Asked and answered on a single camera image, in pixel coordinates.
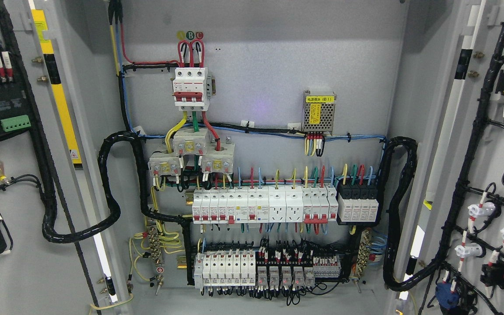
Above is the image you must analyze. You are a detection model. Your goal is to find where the grey cabinet door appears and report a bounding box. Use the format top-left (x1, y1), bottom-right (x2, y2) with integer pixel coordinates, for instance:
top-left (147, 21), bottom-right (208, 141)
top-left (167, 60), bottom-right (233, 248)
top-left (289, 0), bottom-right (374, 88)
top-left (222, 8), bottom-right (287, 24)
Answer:
top-left (385, 0), bottom-right (504, 315)
top-left (0, 0), bottom-right (123, 315)

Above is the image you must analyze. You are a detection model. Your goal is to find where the white socket breaker row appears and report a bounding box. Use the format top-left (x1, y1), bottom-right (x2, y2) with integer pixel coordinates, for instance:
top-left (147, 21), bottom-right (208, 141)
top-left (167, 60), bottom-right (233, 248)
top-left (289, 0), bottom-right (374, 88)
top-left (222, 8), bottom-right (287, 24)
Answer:
top-left (192, 185), bottom-right (338, 224)

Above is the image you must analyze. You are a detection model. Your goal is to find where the grey current transformer group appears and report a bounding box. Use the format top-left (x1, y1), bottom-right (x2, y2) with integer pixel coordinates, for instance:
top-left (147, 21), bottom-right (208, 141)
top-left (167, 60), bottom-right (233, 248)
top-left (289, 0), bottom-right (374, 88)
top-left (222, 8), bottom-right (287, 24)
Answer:
top-left (148, 127), bottom-right (235, 181)

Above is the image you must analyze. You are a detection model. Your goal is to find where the metal mesh power supply module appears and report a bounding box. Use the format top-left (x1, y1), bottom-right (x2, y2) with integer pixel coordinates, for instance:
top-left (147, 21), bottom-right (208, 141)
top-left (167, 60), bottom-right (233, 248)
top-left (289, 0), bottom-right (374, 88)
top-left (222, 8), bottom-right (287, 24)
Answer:
top-left (301, 90), bottom-right (336, 134)

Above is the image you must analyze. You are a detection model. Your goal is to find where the white red main breaker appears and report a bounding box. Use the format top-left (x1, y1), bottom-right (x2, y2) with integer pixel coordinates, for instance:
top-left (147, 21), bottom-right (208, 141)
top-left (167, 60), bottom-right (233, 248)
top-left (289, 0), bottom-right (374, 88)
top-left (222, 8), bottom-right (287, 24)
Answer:
top-left (172, 67), bottom-right (212, 112)

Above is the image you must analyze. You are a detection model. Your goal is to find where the black surge protector block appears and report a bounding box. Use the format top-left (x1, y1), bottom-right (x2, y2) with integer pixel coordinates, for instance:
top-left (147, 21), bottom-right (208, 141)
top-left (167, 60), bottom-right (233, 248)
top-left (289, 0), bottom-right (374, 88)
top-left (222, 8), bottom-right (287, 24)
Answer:
top-left (337, 183), bottom-right (380, 227)

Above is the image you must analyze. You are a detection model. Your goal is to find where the relay terminal row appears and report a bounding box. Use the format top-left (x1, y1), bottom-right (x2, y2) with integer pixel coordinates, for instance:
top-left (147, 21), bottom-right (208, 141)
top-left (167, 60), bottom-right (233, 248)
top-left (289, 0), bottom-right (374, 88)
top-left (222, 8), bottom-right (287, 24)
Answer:
top-left (193, 238), bottom-right (346, 297)

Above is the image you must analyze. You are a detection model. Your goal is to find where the brass ground busbar left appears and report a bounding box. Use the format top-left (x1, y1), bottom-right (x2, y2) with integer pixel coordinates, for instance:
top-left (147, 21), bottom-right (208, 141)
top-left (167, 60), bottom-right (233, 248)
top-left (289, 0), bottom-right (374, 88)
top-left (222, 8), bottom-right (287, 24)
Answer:
top-left (147, 223), bottom-right (165, 295)

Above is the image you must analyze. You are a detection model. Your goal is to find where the brass ground busbar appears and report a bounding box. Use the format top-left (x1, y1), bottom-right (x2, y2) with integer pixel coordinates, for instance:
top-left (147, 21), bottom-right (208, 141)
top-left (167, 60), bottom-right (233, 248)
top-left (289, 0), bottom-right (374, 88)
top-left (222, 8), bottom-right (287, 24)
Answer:
top-left (147, 223), bottom-right (165, 295)
top-left (350, 228), bottom-right (371, 293)

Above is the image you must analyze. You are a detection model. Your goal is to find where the brass ground busbar right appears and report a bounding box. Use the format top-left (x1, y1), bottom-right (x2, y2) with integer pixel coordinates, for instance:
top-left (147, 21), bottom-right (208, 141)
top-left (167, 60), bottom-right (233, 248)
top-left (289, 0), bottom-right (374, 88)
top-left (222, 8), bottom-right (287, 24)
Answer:
top-left (350, 228), bottom-right (371, 293)

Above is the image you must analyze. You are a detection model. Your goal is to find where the black corrugated cable conduit left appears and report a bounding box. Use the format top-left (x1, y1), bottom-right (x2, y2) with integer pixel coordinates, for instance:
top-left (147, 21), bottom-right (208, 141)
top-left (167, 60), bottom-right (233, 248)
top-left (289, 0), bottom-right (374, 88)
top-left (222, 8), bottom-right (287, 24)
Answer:
top-left (42, 130), bottom-right (193, 287)

